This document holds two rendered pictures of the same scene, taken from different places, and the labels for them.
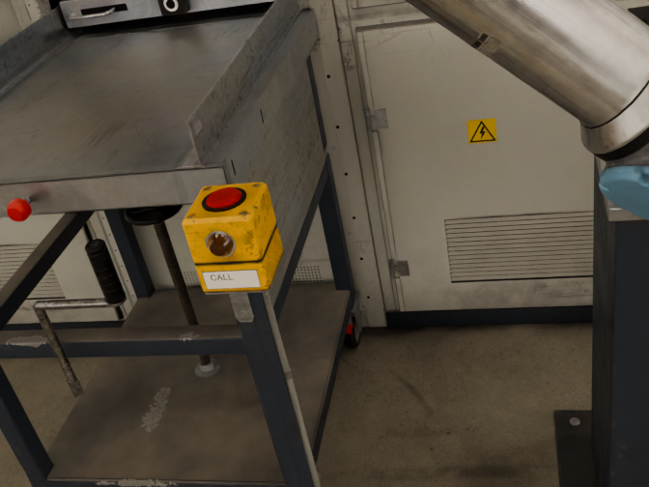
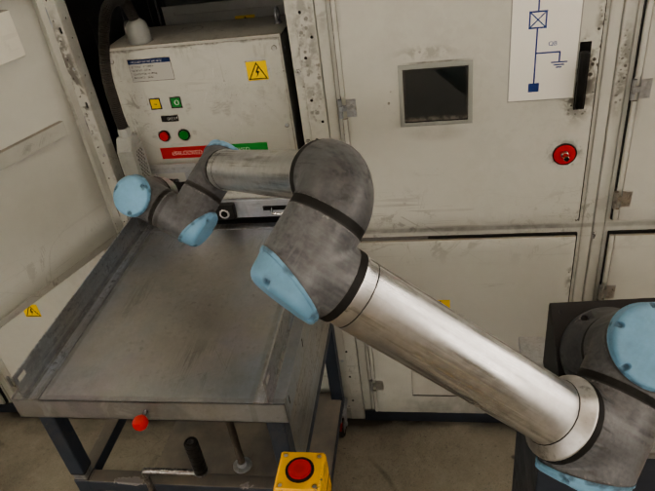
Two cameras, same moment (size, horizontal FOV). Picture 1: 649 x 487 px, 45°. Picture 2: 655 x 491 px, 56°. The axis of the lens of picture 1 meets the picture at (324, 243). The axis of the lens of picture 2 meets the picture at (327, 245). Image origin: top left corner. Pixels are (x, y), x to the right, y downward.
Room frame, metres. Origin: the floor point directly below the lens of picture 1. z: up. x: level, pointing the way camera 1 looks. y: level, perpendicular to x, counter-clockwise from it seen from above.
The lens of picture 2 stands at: (0.09, 0.05, 1.78)
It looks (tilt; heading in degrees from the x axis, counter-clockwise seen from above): 33 degrees down; 356
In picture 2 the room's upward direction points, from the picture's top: 8 degrees counter-clockwise
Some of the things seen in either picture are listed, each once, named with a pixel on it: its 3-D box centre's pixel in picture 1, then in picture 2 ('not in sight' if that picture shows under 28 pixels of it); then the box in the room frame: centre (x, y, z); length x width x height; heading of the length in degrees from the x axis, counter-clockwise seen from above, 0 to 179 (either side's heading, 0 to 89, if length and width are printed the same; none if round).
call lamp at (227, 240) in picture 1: (218, 246); not in sight; (0.72, 0.11, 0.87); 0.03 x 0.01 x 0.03; 74
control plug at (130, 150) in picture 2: not in sight; (135, 164); (1.73, 0.43, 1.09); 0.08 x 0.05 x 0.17; 164
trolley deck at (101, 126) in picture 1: (118, 102); (194, 308); (1.37, 0.31, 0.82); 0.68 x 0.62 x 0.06; 164
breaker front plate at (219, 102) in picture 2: not in sight; (208, 131); (1.74, 0.21, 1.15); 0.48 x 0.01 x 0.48; 74
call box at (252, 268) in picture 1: (235, 238); (303, 487); (0.76, 0.10, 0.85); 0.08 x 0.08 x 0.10; 74
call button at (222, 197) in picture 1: (224, 201); (299, 471); (0.76, 0.10, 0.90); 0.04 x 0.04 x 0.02
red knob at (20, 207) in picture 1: (21, 207); (141, 419); (1.03, 0.42, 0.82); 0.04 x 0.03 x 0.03; 164
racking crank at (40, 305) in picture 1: (86, 324); (177, 482); (1.02, 0.40, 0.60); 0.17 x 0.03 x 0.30; 74
